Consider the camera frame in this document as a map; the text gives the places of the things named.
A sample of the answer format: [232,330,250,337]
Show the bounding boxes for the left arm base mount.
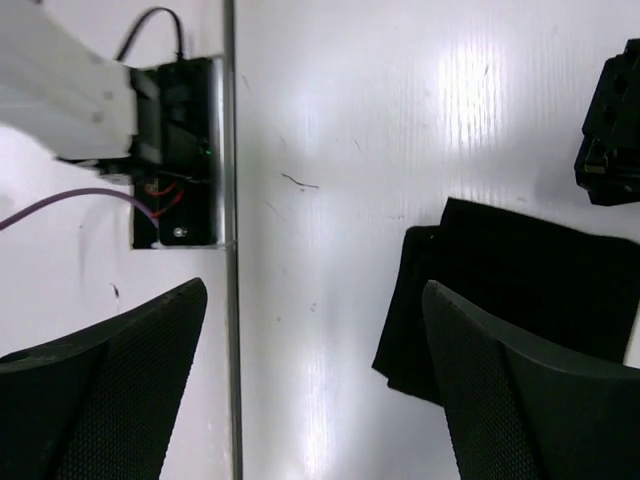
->
[115,7,236,250]

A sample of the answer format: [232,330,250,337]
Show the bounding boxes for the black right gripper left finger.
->
[1,278,207,479]

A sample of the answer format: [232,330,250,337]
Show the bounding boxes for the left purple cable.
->
[0,187,161,234]

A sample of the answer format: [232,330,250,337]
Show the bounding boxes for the black skirt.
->
[372,198,639,404]

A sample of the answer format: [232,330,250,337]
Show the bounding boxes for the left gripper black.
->
[574,39,639,206]

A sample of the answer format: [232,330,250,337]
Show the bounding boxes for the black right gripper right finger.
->
[422,281,639,479]

